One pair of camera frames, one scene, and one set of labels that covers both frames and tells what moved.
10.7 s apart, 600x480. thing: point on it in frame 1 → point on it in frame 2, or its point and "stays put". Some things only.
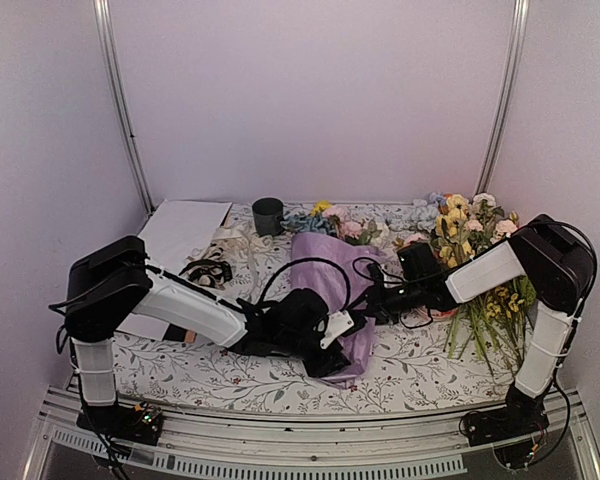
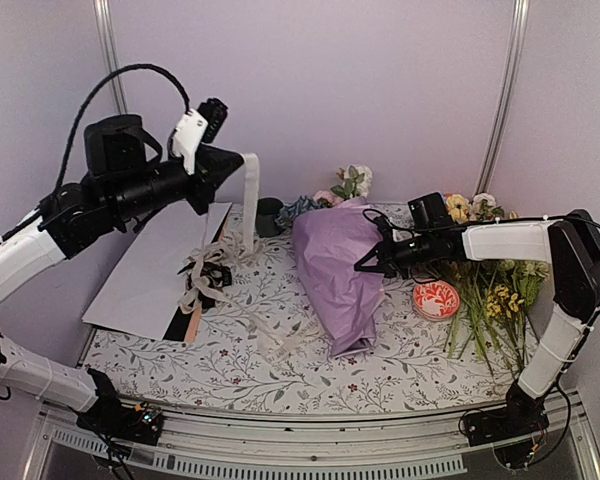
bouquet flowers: [354, 232] → [326, 199]
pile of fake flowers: [460, 226] stays put
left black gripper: [328, 364] → [210, 174]
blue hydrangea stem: [301, 222] → [288, 212]
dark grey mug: [268, 216] stays put
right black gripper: [374, 310] → [386, 256]
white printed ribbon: [235, 239] → [207, 276]
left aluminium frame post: [104, 28] stays put
